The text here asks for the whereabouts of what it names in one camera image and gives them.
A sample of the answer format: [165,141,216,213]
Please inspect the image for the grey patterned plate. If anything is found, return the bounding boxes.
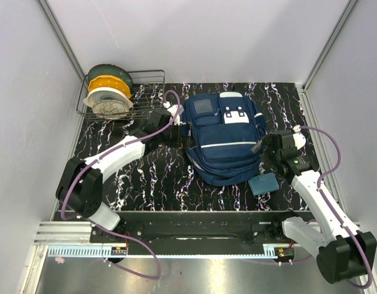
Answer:
[92,100,129,120]

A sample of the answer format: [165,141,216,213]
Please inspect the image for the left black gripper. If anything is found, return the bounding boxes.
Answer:
[159,121,197,150]

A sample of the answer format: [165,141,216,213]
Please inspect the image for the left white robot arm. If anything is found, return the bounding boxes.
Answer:
[56,105,183,243]

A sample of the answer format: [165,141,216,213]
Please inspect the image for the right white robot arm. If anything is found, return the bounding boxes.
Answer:
[252,126,377,290]

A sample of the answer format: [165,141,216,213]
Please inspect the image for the small blue wallet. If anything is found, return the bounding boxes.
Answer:
[248,173,280,196]

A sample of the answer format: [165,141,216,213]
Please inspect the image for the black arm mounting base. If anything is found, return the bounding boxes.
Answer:
[117,211,291,258]

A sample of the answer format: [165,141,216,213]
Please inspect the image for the aluminium front rail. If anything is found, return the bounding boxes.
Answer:
[33,220,368,246]

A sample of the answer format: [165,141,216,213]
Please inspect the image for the navy blue student backpack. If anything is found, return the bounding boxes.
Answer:
[181,92,267,186]

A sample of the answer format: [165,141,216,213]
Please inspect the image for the white plate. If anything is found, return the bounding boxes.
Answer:
[83,87,133,109]

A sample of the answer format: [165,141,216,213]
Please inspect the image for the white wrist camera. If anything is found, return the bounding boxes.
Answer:
[292,125,307,150]
[163,102,184,126]

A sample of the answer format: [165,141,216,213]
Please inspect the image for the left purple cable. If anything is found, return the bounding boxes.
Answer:
[59,90,181,280]

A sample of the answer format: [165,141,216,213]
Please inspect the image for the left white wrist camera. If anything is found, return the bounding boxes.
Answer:
[163,102,184,126]

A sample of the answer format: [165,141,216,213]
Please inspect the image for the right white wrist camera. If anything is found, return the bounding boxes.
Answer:
[292,125,307,150]

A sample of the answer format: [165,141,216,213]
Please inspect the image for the black wire dish rack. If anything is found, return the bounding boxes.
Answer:
[76,70,165,121]

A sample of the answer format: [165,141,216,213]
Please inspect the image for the yellow plate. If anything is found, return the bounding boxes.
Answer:
[88,75,132,99]

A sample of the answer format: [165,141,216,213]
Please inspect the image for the dark green plate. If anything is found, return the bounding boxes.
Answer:
[87,64,133,89]

